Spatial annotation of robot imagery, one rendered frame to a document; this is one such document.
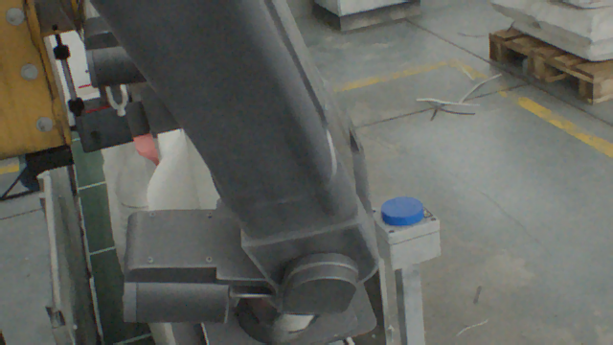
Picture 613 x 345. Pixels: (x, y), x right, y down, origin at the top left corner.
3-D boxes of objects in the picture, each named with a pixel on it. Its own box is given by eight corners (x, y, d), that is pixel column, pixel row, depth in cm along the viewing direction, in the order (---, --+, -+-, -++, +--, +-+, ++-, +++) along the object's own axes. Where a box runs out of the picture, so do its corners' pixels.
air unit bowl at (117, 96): (133, 107, 96) (122, 60, 94) (109, 113, 96) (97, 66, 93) (129, 100, 99) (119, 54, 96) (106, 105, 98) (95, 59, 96)
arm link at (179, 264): (367, 277, 36) (350, 130, 41) (115, 271, 34) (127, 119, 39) (321, 368, 46) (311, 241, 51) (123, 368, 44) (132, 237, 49)
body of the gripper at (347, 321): (190, 285, 55) (194, 257, 48) (325, 248, 57) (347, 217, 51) (215, 375, 53) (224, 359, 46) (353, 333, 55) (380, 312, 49)
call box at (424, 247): (442, 256, 111) (441, 219, 109) (392, 271, 109) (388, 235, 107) (418, 230, 118) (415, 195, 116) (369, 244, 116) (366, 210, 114)
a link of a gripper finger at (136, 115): (133, 146, 96) (122, 96, 88) (190, 131, 97) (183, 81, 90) (146, 189, 92) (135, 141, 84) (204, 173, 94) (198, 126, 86)
